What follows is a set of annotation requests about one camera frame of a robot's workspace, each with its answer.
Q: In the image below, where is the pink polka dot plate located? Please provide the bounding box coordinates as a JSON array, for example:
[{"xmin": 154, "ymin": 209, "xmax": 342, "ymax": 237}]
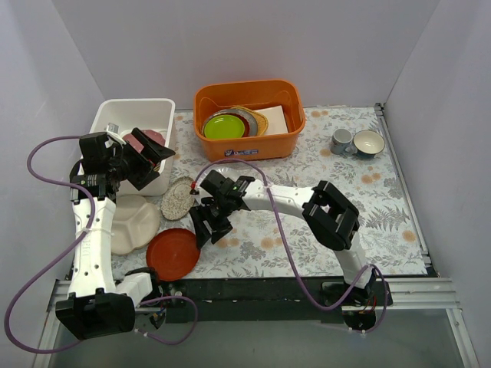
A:
[{"xmin": 123, "ymin": 130, "xmax": 165, "ymax": 153}]

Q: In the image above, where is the red round plate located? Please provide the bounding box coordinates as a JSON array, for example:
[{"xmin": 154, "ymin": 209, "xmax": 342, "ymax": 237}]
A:
[{"xmin": 146, "ymin": 228, "xmax": 200, "ymax": 281}]

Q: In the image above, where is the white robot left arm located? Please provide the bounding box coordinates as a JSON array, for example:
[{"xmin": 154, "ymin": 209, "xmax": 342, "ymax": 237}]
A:
[{"xmin": 55, "ymin": 128, "xmax": 175, "ymax": 340}]

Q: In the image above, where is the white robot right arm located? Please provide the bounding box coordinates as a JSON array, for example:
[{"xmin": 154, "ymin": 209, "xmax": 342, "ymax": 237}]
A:
[{"xmin": 189, "ymin": 169, "xmax": 380, "ymax": 305}]

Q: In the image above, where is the white plastic bin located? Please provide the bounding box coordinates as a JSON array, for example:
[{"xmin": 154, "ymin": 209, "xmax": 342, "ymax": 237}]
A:
[{"xmin": 90, "ymin": 98, "xmax": 176, "ymax": 196}]

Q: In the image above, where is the orange plastic bin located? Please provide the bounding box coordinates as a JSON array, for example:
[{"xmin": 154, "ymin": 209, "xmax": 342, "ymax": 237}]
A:
[{"xmin": 193, "ymin": 79, "xmax": 306, "ymax": 162}]

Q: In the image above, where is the speckled oval dish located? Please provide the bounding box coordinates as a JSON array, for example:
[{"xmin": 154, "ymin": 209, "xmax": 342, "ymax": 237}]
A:
[{"xmin": 161, "ymin": 177, "xmax": 195, "ymax": 221}]

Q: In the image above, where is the cream divided plate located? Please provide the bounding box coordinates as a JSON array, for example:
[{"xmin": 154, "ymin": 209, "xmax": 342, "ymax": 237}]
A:
[{"xmin": 111, "ymin": 195, "xmax": 160, "ymax": 255}]

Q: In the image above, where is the white round plate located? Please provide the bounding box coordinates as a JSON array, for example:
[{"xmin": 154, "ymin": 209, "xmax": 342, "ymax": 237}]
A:
[{"xmin": 199, "ymin": 166, "xmax": 233, "ymax": 179}]

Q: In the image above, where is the lime green plate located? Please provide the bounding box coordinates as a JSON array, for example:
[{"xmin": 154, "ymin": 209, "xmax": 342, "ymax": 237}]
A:
[{"xmin": 203, "ymin": 114, "xmax": 246, "ymax": 140}]

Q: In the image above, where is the grey rimmed plate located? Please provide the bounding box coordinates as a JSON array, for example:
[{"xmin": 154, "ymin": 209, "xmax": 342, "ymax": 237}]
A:
[{"xmin": 202, "ymin": 108, "xmax": 258, "ymax": 140}]

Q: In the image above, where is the yellow woven basket plate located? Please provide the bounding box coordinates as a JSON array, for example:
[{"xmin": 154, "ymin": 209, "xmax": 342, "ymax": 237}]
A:
[{"xmin": 233, "ymin": 106, "xmax": 269, "ymax": 136}]

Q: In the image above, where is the white square plate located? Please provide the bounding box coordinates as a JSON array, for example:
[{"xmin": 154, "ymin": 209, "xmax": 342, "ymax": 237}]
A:
[{"xmin": 256, "ymin": 105, "xmax": 288, "ymax": 136}]

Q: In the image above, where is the small patterned mug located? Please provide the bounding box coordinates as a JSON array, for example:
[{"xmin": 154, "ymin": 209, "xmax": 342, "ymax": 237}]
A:
[{"xmin": 330, "ymin": 128, "xmax": 358, "ymax": 155}]

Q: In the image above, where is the floral table mat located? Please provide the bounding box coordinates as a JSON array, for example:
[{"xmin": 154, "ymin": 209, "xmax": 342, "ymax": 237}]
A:
[{"xmin": 72, "ymin": 106, "xmax": 427, "ymax": 280}]

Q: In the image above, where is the green rimmed bowl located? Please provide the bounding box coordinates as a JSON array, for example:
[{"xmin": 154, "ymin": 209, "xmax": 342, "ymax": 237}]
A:
[{"xmin": 352, "ymin": 130, "xmax": 385, "ymax": 159}]

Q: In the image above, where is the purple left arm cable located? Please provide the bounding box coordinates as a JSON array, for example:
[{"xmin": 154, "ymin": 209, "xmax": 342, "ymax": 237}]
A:
[{"xmin": 2, "ymin": 135, "xmax": 199, "ymax": 354}]

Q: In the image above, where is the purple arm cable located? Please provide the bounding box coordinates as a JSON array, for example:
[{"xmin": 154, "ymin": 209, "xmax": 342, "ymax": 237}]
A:
[
  {"xmin": 189, "ymin": 158, "xmax": 390, "ymax": 334},
  {"xmin": 2, "ymin": 135, "xmax": 199, "ymax": 354}
]

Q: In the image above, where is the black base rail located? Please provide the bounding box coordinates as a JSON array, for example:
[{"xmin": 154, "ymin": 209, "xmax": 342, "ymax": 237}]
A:
[{"xmin": 137, "ymin": 277, "xmax": 393, "ymax": 330}]

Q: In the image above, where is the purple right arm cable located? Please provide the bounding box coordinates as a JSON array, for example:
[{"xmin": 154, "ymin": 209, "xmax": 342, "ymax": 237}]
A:
[{"xmin": 189, "ymin": 158, "xmax": 390, "ymax": 334}]

